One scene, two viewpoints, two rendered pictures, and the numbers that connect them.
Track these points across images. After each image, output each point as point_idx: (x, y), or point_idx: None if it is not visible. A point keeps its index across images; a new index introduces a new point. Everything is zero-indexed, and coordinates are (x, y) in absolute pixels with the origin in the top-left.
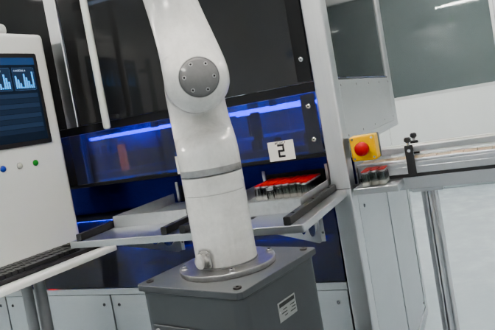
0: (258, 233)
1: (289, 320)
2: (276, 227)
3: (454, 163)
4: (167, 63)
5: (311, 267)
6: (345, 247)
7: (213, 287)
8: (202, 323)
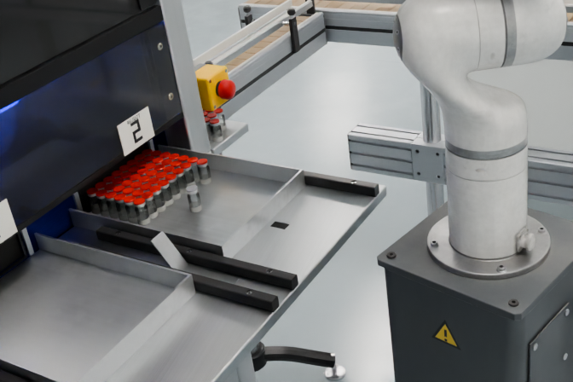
0: (358, 223)
1: None
2: (370, 205)
3: (242, 79)
4: (559, 4)
5: None
6: None
7: (571, 248)
8: (569, 292)
